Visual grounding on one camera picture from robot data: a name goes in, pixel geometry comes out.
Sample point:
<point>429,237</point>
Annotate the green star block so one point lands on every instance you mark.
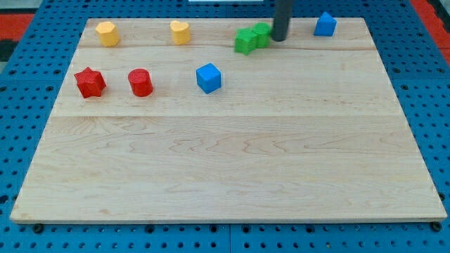
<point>245,41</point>

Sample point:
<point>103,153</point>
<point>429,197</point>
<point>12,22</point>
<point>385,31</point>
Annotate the blue cube block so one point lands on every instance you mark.
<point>208,78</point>

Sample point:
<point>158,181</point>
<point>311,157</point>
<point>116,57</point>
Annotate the red star block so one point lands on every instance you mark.
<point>90,82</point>

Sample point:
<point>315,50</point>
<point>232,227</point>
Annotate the wooden board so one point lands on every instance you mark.
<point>308,130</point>

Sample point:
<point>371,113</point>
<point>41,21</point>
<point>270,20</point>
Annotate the red cylinder block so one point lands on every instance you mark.
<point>140,82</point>

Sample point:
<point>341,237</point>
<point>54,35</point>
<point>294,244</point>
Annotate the green cylinder block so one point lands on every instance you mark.
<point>263,32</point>

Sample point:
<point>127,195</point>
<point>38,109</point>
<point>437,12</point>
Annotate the yellow heart block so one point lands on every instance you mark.
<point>180,31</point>

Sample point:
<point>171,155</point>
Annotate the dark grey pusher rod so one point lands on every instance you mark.
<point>282,14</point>

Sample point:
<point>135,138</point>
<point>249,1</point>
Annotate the blue pentagon block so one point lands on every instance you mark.
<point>325,25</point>

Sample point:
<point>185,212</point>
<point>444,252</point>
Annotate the yellow hexagon block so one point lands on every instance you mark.
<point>107,33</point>

